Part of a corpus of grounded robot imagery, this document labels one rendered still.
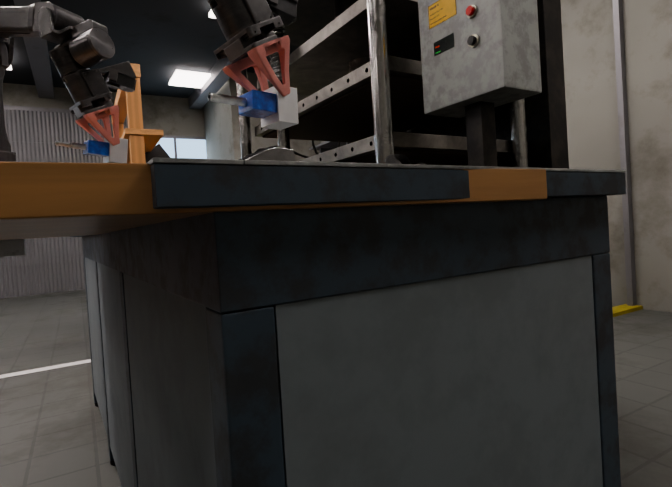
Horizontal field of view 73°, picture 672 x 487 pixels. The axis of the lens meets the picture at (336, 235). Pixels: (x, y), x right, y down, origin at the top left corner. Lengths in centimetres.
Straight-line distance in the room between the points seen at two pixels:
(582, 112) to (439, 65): 282
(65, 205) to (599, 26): 411
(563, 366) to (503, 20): 91
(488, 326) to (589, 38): 380
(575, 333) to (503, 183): 28
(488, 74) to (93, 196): 112
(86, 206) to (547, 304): 58
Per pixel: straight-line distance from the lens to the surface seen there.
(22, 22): 120
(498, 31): 135
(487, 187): 57
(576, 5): 444
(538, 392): 71
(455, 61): 143
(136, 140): 334
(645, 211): 393
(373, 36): 153
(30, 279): 808
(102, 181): 38
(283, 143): 210
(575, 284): 76
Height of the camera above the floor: 74
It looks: 1 degrees down
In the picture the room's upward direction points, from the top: 4 degrees counter-clockwise
